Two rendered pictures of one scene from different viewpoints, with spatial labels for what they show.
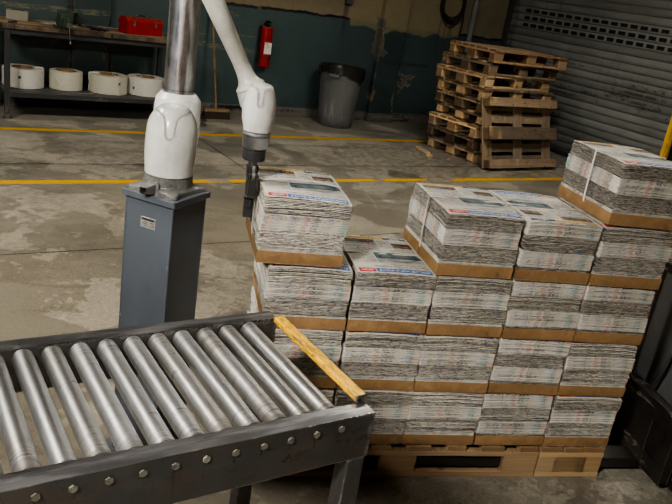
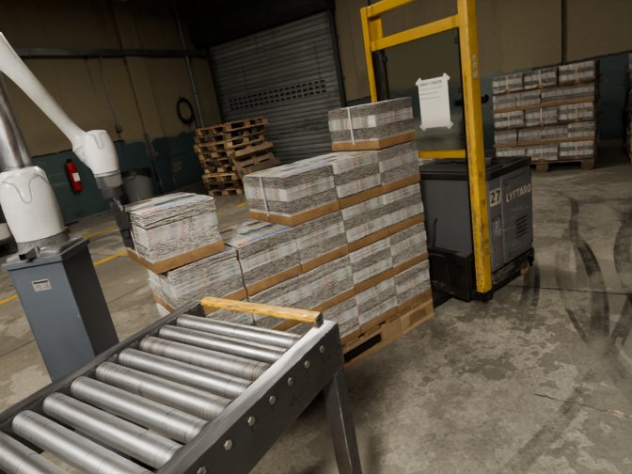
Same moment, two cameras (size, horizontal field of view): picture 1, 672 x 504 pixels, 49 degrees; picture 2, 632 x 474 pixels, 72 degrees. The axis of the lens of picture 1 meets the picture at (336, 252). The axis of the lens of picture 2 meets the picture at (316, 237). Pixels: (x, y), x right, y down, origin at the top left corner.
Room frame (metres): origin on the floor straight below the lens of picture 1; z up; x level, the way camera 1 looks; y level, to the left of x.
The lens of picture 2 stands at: (0.55, 0.21, 1.32)
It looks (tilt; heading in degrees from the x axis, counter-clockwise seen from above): 16 degrees down; 340
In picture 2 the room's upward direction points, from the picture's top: 10 degrees counter-clockwise
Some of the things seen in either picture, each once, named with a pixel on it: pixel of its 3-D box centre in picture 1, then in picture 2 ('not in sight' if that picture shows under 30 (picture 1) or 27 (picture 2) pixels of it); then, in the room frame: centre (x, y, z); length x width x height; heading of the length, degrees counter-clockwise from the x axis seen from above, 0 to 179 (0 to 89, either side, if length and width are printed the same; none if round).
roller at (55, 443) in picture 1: (42, 408); not in sight; (1.32, 0.56, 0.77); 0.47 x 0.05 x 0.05; 35
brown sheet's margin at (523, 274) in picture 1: (529, 257); (338, 195); (2.64, -0.72, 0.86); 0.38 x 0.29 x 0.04; 15
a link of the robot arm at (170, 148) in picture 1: (171, 138); (30, 204); (2.30, 0.58, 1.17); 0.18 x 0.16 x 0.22; 10
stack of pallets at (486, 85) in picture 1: (493, 102); (236, 156); (9.22, -1.62, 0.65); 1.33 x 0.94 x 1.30; 129
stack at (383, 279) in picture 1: (400, 356); (288, 300); (2.53, -0.31, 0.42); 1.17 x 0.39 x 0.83; 104
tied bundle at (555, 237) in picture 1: (534, 235); (335, 179); (2.64, -0.72, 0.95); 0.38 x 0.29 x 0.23; 15
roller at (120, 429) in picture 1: (104, 398); (77, 450); (1.39, 0.45, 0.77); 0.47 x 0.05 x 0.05; 35
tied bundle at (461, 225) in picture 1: (460, 229); (289, 192); (2.57, -0.43, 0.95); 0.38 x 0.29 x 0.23; 16
